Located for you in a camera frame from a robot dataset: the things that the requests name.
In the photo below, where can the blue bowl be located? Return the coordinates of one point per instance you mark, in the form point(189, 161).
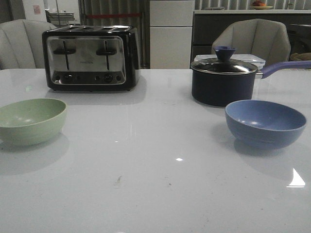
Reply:
point(264, 124)

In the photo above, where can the green bowl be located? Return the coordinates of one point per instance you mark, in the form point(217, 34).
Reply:
point(31, 122)

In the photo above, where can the dark blue saucepan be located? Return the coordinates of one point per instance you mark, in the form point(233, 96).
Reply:
point(220, 90)

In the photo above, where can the glass pot lid blue knob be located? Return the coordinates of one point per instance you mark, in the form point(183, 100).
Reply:
point(223, 63)

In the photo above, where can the white refrigerator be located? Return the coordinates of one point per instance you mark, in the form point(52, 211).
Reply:
point(170, 33)

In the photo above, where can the black chrome four-slot toaster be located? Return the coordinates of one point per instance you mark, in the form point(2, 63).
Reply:
point(91, 58)

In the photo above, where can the dark kitchen counter cabinet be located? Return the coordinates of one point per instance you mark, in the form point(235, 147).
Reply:
point(209, 24)

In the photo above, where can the clear plastic storage box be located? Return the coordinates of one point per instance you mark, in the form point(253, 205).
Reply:
point(260, 63)

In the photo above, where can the metal rack cart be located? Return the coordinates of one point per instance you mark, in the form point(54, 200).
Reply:
point(59, 19)

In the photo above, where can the grey armchair right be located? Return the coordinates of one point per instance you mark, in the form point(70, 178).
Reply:
point(263, 38)

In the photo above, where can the grey armchair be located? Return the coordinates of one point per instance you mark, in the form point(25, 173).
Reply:
point(263, 38)
point(21, 43)

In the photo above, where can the fruit plate on counter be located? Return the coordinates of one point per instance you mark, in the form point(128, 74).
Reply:
point(259, 5)

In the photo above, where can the grey armchair left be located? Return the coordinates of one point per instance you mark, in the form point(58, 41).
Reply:
point(21, 43)

